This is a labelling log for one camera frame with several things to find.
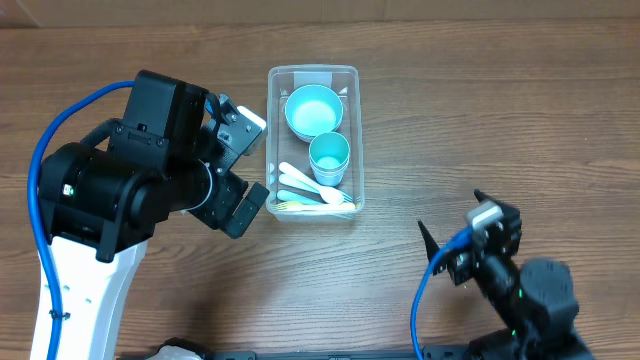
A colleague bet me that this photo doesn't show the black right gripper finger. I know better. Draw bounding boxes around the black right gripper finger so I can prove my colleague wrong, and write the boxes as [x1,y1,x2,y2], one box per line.
[418,220,446,275]
[473,189,497,203]

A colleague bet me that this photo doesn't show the green plastic fork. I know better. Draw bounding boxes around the green plastic fork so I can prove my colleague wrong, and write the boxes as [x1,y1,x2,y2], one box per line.
[276,190,321,205]

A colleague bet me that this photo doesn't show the yellow plastic fork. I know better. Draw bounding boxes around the yellow plastic fork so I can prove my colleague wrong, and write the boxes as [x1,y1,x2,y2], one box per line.
[272,201,356,212]

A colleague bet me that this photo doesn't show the blue plastic fork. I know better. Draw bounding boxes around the blue plastic fork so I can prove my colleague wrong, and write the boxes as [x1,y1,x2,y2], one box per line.
[278,174,353,202]

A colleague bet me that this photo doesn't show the white plastic spoon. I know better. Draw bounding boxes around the white plastic spoon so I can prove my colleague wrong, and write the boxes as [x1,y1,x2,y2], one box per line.
[278,162,345,204]

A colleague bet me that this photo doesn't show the pink plastic cup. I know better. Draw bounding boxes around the pink plastic cup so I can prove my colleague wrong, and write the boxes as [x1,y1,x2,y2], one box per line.
[311,165,347,181]

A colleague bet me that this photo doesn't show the green plastic cup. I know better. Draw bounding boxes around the green plastic cup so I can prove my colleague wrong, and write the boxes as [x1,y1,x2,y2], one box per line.
[309,132,351,169]

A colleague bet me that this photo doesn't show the green plastic bowl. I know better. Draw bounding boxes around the green plastic bowl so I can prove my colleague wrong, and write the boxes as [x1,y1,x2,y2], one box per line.
[284,84,344,122]

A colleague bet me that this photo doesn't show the blue plastic cup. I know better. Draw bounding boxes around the blue plastic cup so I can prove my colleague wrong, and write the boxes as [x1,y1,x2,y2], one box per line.
[317,176,342,187]

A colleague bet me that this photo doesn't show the blue plastic bowl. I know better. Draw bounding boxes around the blue plastic bowl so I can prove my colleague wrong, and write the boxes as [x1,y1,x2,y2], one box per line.
[286,119,342,136]

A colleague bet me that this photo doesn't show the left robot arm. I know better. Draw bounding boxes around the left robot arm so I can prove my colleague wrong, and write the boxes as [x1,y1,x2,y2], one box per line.
[27,70,268,359]

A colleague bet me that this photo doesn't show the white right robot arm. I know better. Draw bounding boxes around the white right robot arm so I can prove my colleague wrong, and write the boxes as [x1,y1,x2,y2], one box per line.
[409,189,593,360]

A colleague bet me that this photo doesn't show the clear plastic container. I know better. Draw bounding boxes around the clear plastic container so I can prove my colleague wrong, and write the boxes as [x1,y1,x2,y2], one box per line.
[266,65,365,222]

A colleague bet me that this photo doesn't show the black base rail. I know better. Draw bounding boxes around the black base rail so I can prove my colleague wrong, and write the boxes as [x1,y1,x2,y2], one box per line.
[117,337,561,360]

